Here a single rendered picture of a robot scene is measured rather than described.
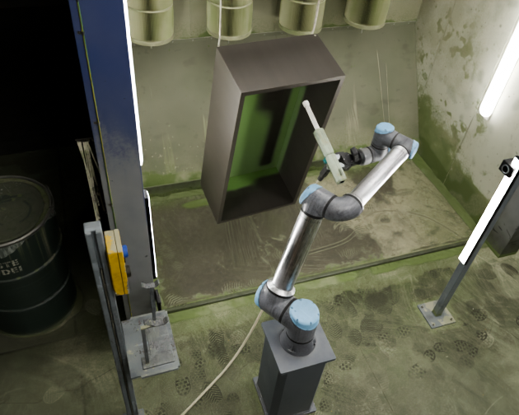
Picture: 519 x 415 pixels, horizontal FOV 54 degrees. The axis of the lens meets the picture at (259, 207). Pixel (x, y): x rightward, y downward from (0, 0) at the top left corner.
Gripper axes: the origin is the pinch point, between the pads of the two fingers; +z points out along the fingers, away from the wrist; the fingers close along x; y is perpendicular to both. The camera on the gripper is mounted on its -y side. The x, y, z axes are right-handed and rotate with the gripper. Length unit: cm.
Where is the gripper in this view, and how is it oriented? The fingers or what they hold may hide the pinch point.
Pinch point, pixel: (328, 164)
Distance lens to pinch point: 260.7
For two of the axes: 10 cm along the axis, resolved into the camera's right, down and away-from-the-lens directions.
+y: -2.5, 4.0, 8.8
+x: -3.7, -8.8, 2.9
